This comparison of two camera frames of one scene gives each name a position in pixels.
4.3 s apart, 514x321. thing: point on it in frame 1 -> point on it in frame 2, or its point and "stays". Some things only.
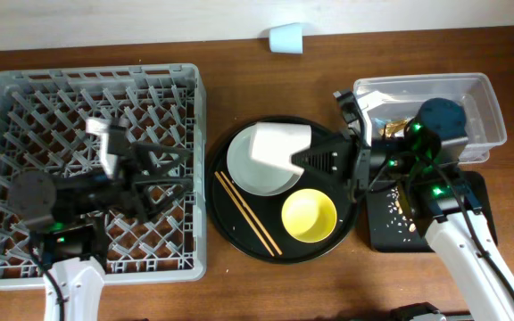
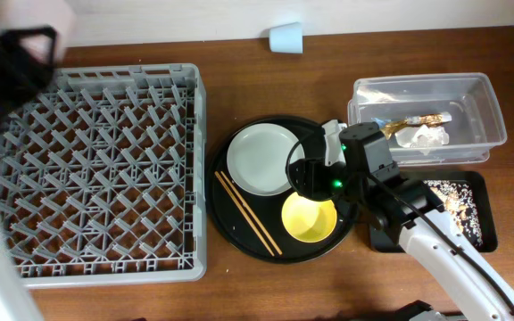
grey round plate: (255, 176) stays
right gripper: (360, 160) -> (307, 179)
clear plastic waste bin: (391, 103) stays
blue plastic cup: (286, 38) stays
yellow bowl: (309, 216) stays
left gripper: (131, 179) -> (5, 72)
